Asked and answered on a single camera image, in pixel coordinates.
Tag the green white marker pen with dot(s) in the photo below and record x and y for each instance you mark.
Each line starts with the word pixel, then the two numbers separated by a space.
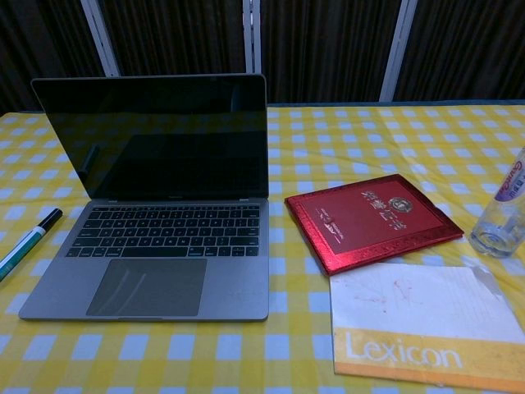
pixel 24 246

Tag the white slotted metal rail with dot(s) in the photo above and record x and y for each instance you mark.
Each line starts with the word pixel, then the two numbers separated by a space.
pixel 100 37
pixel 251 37
pixel 400 49

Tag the dark pleated curtain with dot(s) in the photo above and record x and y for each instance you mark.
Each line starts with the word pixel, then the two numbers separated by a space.
pixel 324 45

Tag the clear plastic bottle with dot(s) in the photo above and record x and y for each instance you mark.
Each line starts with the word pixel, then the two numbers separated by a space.
pixel 496 221

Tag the grey laptop computer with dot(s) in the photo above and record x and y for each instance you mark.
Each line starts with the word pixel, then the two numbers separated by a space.
pixel 156 242

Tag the white orange Lexicon booklet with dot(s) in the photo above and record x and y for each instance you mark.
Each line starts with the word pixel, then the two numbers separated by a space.
pixel 422 320

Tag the yellow white checkered tablecloth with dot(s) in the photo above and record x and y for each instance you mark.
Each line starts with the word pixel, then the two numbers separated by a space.
pixel 287 349

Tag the red certificate folder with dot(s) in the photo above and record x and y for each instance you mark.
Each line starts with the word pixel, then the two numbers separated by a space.
pixel 369 223

